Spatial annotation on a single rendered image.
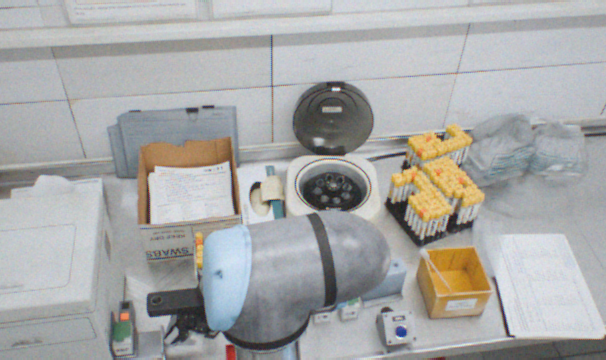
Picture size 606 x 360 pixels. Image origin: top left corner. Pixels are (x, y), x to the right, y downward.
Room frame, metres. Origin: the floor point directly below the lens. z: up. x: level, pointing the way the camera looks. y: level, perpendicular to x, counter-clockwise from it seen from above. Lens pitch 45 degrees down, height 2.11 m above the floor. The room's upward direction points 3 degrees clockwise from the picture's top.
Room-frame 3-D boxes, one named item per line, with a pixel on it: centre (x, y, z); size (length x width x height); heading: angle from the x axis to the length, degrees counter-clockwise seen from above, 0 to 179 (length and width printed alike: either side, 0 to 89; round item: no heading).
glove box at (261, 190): (1.08, 0.11, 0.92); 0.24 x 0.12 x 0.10; 12
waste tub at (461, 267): (0.86, -0.36, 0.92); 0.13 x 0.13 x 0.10; 10
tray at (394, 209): (1.10, -0.29, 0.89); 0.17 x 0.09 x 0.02; 29
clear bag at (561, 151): (1.37, -0.73, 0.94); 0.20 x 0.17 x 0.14; 83
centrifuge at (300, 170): (1.08, -0.07, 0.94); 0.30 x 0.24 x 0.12; 3
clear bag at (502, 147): (1.34, -0.55, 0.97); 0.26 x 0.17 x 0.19; 118
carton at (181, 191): (1.06, 0.30, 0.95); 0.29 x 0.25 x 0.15; 12
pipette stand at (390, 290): (0.85, -0.19, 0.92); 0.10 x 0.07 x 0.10; 109
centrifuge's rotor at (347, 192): (1.09, -0.06, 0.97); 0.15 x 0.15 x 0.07
